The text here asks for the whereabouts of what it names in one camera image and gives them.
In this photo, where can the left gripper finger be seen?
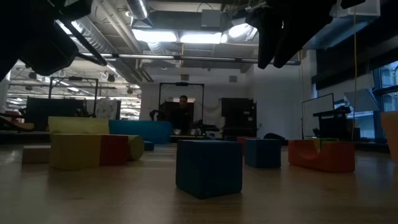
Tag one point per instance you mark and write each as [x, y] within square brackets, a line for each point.
[87, 43]

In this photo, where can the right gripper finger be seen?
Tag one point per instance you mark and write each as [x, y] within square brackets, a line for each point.
[289, 43]
[267, 43]

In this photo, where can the yellow wooden cube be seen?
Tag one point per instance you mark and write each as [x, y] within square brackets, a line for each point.
[74, 152]

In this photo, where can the blue wooden cube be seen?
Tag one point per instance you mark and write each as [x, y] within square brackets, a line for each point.
[208, 169]
[262, 153]

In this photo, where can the lime green cylinder block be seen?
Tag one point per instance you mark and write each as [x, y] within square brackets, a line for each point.
[136, 148]

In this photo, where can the natural wooden plank block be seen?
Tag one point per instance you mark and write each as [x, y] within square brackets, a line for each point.
[35, 154]

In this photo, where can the red wooden arch block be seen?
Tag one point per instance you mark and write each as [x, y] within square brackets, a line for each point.
[335, 158]

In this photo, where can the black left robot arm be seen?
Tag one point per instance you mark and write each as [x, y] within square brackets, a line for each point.
[40, 49]

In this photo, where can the background black robot arm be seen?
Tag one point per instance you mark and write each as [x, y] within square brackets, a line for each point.
[203, 128]

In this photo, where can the long horizontal pipe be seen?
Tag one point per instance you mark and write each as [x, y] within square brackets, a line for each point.
[146, 57]

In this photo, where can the grey ceiling box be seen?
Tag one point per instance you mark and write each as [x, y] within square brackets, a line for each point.
[211, 18]

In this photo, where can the ceiling light panel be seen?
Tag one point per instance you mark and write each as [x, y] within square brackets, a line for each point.
[201, 38]
[155, 35]

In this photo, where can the white sheet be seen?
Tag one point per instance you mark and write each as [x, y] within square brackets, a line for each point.
[107, 109]

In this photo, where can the whiteboard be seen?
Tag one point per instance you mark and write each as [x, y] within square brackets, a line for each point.
[317, 109]

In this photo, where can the wide black screen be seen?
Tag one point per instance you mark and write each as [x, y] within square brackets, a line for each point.
[53, 110]

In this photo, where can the black cabinet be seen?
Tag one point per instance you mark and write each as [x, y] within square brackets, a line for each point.
[239, 116]

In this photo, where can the yellow translucent bin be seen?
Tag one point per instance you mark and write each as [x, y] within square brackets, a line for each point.
[77, 125]

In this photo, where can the tilted grey panel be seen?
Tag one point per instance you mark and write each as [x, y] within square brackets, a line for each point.
[362, 99]

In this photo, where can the black desk with monitor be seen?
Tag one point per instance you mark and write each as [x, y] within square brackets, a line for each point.
[334, 124]

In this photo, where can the teal plastic bin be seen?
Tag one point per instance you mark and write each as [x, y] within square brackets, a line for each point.
[140, 130]

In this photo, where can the person in dark clothes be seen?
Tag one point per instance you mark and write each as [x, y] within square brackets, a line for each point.
[174, 119]

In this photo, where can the window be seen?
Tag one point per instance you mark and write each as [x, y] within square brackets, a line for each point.
[390, 102]

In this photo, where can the orange translucent bin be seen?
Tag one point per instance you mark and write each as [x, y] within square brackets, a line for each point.
[391, 133]

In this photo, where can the silver ribbed duct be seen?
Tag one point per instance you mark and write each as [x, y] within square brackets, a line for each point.
[90, 31]

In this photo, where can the black gantry frame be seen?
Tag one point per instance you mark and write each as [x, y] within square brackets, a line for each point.
[73, 78]
[182, 84]

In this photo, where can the silver round duct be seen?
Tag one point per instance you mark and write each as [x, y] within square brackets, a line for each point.
[138, 9]

